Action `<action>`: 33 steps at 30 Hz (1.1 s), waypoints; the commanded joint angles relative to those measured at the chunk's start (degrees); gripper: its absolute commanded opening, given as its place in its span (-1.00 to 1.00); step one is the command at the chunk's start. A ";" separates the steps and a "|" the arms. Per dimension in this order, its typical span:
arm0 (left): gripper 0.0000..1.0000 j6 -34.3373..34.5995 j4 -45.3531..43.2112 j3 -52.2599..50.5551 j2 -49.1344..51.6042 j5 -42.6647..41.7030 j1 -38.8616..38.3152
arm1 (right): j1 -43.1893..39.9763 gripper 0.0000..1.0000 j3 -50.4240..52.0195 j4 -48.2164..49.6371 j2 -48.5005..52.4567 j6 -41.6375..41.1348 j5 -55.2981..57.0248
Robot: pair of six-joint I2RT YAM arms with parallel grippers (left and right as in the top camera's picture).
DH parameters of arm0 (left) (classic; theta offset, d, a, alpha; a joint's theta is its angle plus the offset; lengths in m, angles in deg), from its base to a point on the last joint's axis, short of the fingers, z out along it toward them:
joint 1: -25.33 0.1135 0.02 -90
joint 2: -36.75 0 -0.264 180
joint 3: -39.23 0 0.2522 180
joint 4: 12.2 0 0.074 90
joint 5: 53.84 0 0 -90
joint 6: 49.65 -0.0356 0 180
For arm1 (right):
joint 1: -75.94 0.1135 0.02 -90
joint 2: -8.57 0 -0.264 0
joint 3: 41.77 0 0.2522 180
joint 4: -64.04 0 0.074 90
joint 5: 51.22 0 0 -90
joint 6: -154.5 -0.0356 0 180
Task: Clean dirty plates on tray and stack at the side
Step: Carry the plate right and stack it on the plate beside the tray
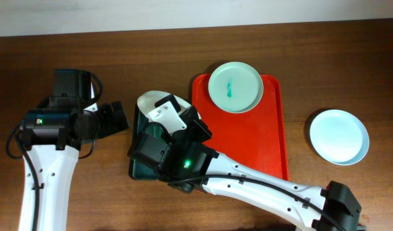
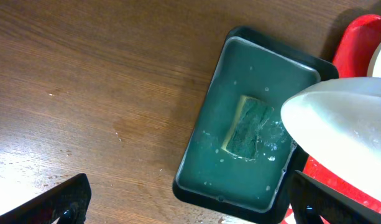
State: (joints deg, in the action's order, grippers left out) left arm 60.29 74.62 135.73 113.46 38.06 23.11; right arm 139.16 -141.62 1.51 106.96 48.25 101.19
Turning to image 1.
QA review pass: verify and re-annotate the dark green water tray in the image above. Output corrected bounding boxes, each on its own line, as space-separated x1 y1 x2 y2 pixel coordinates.
128 105 166 180

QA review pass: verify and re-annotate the mint green plate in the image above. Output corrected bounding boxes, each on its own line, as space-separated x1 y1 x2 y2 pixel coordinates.
208 62 264 114

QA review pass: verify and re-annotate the white plate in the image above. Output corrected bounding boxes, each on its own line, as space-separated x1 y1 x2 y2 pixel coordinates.
137 90 191 125

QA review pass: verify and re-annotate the red plastic tray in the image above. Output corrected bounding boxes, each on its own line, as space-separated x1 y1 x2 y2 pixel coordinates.
192 74 289 180

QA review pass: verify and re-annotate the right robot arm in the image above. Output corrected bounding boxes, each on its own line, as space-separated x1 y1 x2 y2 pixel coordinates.
130 90 362 230

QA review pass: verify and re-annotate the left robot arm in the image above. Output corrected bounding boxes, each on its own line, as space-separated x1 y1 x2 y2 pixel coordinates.
14 69 129 230

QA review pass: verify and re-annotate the light blue plate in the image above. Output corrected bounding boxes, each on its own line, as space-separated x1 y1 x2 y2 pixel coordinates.
309 109 370 166

